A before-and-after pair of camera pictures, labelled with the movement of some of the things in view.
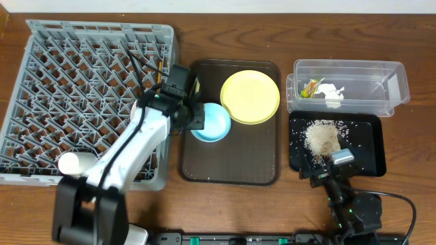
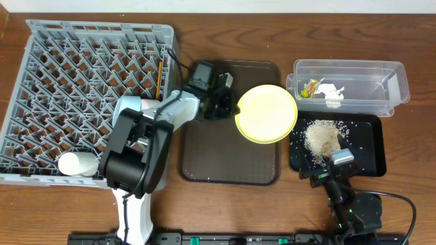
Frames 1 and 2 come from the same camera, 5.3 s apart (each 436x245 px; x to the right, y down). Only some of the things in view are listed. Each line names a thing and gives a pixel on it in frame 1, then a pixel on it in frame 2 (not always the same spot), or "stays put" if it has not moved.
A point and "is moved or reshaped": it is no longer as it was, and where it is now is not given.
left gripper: (196, 116) to (219, 102)
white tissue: (333, 97) stays put
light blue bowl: (216, 124) to (124, 102)
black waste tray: (366, 138) stays put
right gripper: (320, 173) stays put
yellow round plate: (251, 96) is moved or reshaped
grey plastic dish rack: (77, 92) stays put
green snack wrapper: (310, 87) stays put
